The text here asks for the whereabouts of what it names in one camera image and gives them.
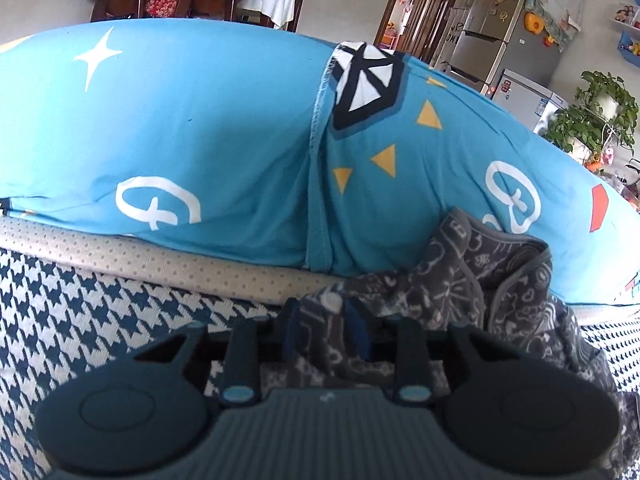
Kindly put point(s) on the white chest freezer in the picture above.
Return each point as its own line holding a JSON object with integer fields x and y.
{"x": 525, "y": 97}

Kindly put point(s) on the leafy potted plant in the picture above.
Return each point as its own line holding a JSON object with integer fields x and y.
{"x": 585, "y": 120}

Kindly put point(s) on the dark slim wooden chair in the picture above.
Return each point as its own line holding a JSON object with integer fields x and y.
{"x": 302, "y": 5}

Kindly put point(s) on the wooden door frame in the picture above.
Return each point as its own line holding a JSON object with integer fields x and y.
{"x": 425, "y": 10}

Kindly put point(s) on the blue cartoon-print quilt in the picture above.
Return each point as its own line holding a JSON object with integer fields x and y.
{"x": 200, "y": 125}

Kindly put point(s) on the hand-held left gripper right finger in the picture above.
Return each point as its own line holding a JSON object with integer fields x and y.
{"x": 357, "y": 332}

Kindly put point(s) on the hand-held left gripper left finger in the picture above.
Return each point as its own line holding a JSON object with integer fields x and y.
{"x": 290, "y": 331}

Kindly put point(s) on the blue wall shelf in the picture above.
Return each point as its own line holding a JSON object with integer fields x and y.
{"x": 629, "y": 40}

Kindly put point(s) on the long-leaf potted plant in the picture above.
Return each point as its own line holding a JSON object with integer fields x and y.
{"x": 632, "y": 180}

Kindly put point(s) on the table with white cloth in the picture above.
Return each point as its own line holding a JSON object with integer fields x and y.
{"x": 270, "y": 0}

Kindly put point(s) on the patterned cloth on fridge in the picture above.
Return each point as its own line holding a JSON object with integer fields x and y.
{"x": 555, "y": 0}

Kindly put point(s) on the houndstooth sofa cover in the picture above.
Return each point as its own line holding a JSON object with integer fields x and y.
{"x": 100, "y": 310}

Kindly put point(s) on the grey patterned fleece jacket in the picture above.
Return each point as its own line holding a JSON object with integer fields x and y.
{"x": 500, "y": 285}

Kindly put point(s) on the yellow fridge toy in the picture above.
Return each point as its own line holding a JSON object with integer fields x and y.
{"x": 534, "y": 23}

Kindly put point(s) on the silver fridge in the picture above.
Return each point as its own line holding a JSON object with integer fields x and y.
{"x": 500, "y": 35}

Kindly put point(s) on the red floral cloth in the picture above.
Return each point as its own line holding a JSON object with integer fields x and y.
{"x": 162, "y": 0}

